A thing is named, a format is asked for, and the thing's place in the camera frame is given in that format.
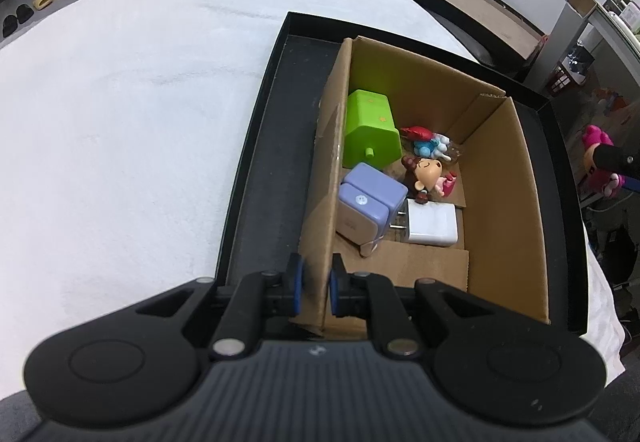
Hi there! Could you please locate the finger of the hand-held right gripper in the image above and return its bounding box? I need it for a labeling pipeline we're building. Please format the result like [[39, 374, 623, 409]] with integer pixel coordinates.
[[595, 145, 640, 176]]

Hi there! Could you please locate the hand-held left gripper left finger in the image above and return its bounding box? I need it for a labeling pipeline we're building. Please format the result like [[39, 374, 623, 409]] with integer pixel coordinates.
[[135, 252, 306, 359]]

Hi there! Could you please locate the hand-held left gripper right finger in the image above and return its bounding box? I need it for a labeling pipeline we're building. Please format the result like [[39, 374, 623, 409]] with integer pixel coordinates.
[[327, 253, 494, 359]]

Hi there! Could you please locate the pink figurine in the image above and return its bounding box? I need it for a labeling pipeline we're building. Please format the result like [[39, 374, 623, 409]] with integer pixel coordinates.
[[580, 123, 626, 199]]

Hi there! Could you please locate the purple charger plug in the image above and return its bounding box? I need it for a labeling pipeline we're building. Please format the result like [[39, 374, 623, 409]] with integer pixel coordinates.
[[336, 162, 408, 258]]

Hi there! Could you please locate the white charger plug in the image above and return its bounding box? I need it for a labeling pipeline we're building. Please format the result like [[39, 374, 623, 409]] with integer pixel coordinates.
[[390, 199, 459, 248]]

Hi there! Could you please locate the black shallow tray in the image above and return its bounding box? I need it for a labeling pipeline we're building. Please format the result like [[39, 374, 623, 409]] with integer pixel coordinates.
[[216, 11, 590, 335]]

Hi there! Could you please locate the brown cardboard box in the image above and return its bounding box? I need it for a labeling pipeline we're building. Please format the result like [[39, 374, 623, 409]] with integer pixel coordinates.
[[289, 36, 551, 338]]

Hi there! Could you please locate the brown-haired doll figurine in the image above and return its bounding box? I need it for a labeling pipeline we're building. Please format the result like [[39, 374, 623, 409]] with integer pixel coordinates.
[[401, 155, 458, 205]]

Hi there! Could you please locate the green toy house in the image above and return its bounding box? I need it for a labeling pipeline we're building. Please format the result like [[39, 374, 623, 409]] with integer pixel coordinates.
[[342, 90, 402, 170]]

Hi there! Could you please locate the blue figurine with red hat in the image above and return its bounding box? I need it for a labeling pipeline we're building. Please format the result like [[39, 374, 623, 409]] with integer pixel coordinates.
[[400, 125, 463, 160]]

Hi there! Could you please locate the black tray with brown bottom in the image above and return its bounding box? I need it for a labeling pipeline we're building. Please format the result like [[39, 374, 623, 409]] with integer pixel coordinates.
[[386, 0, 548, 82]]

